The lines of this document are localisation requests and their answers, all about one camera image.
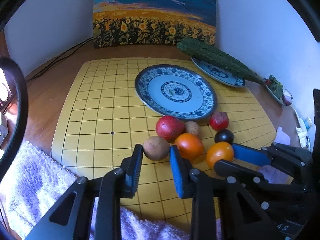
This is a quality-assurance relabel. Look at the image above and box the sunflower field painting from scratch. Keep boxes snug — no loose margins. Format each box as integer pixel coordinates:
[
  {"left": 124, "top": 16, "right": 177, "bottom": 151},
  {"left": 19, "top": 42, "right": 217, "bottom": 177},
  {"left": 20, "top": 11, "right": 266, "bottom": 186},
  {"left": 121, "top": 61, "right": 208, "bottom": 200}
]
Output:
[{"left": 93, "top": 0, "right": 216, "bottom": 48}]

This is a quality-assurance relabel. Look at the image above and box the crumpled white tissue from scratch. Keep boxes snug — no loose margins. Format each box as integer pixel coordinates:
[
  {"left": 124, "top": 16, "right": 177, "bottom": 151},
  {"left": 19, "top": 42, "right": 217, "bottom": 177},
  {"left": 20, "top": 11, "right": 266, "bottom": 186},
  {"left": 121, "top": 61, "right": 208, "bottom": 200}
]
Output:
[{"left": 296, "top": 115, "right": 313, "bottom": 151}]

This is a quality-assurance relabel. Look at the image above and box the fluffy lavender towel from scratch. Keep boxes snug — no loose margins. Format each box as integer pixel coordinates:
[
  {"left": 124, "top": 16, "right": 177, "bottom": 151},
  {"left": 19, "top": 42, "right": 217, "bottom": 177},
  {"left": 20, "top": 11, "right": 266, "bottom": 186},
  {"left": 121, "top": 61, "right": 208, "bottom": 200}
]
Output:
[{"left": 0, "top": 141, "right": 223, "bottom": 240}]

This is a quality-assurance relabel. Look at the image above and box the wrinkled red fruit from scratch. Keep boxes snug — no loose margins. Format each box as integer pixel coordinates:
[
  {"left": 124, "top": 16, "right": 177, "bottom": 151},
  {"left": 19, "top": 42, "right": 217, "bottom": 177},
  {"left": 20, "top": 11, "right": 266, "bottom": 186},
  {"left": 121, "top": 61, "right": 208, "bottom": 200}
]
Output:
[{"left": 209, "top": 112, "right": 229, "bottom": 132}]

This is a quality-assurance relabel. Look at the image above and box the orange tomato fruit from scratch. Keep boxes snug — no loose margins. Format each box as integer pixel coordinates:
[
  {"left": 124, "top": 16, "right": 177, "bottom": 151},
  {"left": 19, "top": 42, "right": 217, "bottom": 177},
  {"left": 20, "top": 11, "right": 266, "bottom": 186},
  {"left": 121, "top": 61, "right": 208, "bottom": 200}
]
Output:
[{"left": 174, "top": 133, "right": 205, "bottom": 161}]

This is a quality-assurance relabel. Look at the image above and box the rear green cucumber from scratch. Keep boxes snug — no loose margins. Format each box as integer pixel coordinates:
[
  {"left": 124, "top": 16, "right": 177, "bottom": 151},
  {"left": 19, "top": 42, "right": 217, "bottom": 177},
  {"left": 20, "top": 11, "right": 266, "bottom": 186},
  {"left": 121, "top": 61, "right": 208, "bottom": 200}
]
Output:
[{"left": 183, "top": 36, "right": 258, "bottom": 77}]

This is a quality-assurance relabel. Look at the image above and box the dark black plum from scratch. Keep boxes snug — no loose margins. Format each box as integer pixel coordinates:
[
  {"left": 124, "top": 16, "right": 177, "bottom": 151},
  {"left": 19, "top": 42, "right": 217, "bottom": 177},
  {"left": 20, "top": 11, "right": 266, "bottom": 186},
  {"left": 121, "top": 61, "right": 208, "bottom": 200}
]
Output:
[{"left": 214, "top": 129, "right": 234, "bottom": 144}]

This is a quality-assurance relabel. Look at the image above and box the yellow go board mat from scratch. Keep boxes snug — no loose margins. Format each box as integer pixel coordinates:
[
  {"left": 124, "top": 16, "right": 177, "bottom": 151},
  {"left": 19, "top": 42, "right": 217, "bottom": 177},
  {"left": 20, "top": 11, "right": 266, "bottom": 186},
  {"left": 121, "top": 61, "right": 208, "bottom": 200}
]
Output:
[{"left": 51, "top": 58, "right": 276, "bottom": 231}]

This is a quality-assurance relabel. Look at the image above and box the bright orange fruit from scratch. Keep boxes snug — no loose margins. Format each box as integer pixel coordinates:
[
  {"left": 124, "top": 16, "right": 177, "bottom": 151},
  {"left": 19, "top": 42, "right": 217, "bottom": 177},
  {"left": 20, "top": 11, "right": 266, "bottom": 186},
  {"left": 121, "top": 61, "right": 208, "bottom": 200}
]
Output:
[{"left": 206, "top": 141, "right": 234, "bottom": 170}]

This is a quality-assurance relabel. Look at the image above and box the large blue white plate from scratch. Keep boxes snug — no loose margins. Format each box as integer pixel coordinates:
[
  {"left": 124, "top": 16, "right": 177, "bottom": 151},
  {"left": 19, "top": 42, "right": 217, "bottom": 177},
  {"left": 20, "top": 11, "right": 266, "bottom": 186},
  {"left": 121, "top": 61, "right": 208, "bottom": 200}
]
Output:
[{"left": 135, "top": 64, "right": 218, "bottom": 121}]

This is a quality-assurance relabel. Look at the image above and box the large red apple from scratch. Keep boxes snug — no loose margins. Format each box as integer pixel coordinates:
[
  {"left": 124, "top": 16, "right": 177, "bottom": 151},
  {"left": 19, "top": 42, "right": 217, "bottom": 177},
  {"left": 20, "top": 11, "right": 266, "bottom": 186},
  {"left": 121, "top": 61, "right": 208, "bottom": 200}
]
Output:
[{"left": 156, "top": 115, "right": 185, "bottom": 142}]

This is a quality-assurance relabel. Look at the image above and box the large brown kiwi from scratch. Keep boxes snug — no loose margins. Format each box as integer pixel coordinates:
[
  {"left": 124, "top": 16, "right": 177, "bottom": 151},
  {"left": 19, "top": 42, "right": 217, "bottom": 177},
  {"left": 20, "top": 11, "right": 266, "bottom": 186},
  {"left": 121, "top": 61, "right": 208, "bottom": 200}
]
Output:
[{"left": 143, "top": 136, "right": 170, "bottom": 161}]

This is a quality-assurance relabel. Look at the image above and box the small brown kiwi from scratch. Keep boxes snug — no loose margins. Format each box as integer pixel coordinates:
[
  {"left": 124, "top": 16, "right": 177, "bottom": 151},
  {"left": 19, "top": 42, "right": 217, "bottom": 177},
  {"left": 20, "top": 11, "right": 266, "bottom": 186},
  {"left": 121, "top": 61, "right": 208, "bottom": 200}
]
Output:
[{"left": 185, "top": 121, "right": 200, "bottom": 137}]

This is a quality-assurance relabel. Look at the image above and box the small blue white plate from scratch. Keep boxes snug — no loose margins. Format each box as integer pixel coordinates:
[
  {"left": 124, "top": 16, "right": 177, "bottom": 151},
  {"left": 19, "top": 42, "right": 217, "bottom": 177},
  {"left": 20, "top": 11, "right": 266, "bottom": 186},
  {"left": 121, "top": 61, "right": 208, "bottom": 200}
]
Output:
[{"left": 191, "top": 57, "right": 246, "bottom": 88}]

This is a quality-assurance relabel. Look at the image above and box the black cable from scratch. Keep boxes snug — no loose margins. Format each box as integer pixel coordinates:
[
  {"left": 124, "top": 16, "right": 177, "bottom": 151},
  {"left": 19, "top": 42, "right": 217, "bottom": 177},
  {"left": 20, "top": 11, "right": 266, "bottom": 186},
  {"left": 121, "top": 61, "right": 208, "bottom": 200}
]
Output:
[{"left": 24, "top": 36, "right": 94, "bottom": 83}]

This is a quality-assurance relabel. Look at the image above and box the green cucumber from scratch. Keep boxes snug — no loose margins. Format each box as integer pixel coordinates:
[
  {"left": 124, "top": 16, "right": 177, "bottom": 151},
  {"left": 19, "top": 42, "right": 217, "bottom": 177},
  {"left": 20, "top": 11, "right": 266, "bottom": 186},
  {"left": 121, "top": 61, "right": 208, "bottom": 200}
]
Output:
[
  {"left": 183, "top": 36, "right": 258, "bottom": 77},
  {"left": 176, "top": 39, "right": 265, "bottom": 85}
]

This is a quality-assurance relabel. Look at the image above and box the dish of vegetables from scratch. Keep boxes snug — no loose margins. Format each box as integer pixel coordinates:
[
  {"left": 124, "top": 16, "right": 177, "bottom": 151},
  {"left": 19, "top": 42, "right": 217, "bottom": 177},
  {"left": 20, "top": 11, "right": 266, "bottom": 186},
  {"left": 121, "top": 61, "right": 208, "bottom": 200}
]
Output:
[{"left": 264, "top": 75, "right": 293, "bottom": 106}]

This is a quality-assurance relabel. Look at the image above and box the front green cucumber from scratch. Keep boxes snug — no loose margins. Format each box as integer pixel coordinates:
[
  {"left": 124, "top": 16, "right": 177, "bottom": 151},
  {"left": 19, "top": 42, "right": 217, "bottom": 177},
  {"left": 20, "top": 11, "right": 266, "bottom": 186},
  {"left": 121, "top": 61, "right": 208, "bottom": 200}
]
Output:
[{"left": 176, "top": 39, "right": 265, "bottom": 85}]

